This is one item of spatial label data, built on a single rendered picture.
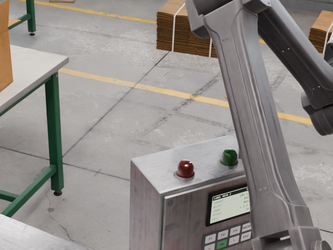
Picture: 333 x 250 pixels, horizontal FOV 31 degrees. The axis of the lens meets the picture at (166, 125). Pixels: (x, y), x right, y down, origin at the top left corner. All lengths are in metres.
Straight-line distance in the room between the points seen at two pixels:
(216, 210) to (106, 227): 2.25
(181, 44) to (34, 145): 1.79
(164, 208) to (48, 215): 2.39
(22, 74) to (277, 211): 2.15
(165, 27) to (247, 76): 4.24
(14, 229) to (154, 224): 0.98
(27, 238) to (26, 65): 1.29
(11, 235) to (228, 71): 1.09
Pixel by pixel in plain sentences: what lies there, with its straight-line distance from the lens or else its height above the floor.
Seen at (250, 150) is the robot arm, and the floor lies 1.54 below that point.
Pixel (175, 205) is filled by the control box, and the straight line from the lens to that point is 0.80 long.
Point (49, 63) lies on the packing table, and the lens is 2.87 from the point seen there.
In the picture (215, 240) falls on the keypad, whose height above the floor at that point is 1.37.
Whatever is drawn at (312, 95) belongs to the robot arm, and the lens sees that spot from 1.08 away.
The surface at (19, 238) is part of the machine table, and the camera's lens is 1.74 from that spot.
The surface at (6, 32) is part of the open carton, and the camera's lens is 2.61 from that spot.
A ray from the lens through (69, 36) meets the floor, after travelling 5.33.
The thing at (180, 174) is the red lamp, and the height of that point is 1.48.
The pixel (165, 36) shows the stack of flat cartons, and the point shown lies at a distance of 5.04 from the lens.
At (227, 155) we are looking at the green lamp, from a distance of 0.84.
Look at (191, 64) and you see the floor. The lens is 4.83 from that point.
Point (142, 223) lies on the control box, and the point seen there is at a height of 1.39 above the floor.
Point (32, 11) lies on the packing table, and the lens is 5.30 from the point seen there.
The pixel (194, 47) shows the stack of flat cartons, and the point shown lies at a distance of 5.01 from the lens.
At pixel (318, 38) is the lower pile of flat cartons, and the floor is 0.13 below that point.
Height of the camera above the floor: 1.94
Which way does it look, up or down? 29 degrees down
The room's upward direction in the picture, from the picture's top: 3 degrees clockwise
